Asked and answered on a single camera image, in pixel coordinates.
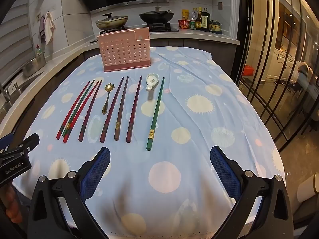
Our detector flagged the black gas stove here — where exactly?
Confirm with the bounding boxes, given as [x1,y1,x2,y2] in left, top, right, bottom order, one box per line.
[90,22,180,43]

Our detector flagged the glass sliding door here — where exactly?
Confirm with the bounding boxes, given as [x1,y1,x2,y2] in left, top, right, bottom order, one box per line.
[237,0,319,155]

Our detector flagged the person's left hand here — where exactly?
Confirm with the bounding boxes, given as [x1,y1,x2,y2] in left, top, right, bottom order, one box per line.
[4,184,25,224]

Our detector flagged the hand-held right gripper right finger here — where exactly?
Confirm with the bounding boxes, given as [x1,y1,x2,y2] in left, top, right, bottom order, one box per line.
[210,146,295,239]

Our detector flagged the yellow frying pan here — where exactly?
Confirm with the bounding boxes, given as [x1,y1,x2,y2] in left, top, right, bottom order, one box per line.
[95,16,129,30]

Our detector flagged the dark red chopstick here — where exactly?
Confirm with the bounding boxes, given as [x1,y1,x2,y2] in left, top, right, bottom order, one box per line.
[78,80,102,142]
[126,76,143,143]
[100,77,124,143]

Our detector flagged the brown sauce bottle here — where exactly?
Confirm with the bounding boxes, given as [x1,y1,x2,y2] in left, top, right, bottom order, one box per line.
[195,7,203,30]

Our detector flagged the black wok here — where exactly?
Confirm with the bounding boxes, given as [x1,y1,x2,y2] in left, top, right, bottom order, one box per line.
[139,10,174,24]

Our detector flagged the white hanging towel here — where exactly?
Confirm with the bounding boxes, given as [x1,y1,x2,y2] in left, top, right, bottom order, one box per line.
[44,12,56,46]

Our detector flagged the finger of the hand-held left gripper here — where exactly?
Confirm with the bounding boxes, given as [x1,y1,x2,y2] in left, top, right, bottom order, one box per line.
[0,134,15,150]
[0,133,40,160]

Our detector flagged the steel faucet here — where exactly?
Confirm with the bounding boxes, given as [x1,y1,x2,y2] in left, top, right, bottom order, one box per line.
[0,81,22,105]

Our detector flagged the purple hanging cloth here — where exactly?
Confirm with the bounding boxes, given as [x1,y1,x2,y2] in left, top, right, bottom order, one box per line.
[38,16,47,40]

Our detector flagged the brown chopstick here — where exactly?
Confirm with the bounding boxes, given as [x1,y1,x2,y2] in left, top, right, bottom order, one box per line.
[114,76,129,141]

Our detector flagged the green dish soap bottle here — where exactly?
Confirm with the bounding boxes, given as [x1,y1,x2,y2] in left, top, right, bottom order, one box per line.
[35,44,46,58]

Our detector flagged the grey window blinds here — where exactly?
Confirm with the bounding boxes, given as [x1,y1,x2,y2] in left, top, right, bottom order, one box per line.
[0,0,35,75]

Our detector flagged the black wok lid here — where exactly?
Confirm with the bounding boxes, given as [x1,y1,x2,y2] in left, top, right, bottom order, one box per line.
[141,7,172,15]

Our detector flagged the white ceramic spoon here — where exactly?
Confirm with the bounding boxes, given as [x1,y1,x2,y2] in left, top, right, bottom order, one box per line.
[145,73,158,91]

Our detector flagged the gold flower spoon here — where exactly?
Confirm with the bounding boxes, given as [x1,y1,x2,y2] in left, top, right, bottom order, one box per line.
[102,83,113,115]

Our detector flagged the white cylindrical bin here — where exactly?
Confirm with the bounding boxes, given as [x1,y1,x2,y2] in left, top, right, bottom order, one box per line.
[296,173,319,205]

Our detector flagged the steel pot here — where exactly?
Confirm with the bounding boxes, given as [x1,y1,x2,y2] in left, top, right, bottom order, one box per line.
[22,53,47,78]

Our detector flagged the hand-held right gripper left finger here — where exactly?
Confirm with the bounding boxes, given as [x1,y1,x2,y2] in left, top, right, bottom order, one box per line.
[27,146,111,239]

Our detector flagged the glass pan lid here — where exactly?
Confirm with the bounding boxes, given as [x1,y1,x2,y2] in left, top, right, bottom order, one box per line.
[102,13,128,22]

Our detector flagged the green chopstick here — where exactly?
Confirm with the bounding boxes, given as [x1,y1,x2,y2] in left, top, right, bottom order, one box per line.
[146,77,165,152]
[62,80,96,138]

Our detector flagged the pink perforated utensil holder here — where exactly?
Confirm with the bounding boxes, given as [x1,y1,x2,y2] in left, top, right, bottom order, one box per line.
[97,28,152,72]

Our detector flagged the blue planet print tablecloth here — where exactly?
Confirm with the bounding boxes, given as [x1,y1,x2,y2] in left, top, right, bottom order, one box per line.
[14,46,286,239]

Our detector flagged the dark soy sauce bottle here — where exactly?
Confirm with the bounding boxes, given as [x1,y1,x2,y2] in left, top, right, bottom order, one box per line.
[200,8,210,32]

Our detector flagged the row of red-brown chopsticks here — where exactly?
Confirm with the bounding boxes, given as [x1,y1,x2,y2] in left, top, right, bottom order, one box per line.
[63,80,100,144]

